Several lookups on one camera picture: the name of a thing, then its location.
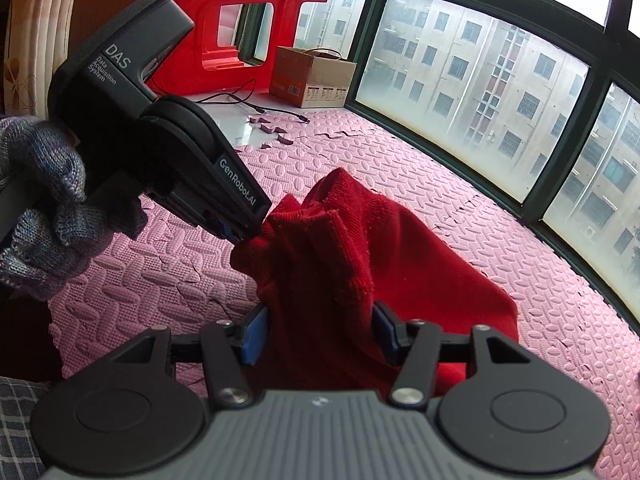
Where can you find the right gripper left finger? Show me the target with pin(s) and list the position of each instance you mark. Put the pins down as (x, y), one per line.
(224, 348)

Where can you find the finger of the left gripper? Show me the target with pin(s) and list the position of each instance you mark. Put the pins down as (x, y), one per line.
(228, 233)

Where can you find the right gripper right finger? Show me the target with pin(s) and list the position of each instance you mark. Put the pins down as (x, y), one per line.
(416, 348)

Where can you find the red hooded sweatshirt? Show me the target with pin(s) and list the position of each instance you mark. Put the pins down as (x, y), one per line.
(320, 264)

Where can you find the grey knit gloved hand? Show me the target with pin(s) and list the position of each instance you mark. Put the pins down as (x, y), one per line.
(59, 232)

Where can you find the pink foam floor mat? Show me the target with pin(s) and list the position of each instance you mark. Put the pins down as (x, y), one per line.
(181, 276)

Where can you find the red plastic stool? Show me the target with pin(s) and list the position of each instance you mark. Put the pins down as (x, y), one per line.
(207, 60)

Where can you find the loose pink mat pieces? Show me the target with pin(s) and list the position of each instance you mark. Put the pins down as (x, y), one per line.
(260, 132)

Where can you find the brown cardboard box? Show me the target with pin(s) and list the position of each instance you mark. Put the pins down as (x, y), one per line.
(311, 78)

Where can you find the plaid trouser leg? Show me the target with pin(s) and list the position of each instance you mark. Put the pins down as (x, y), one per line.
(19, 457)

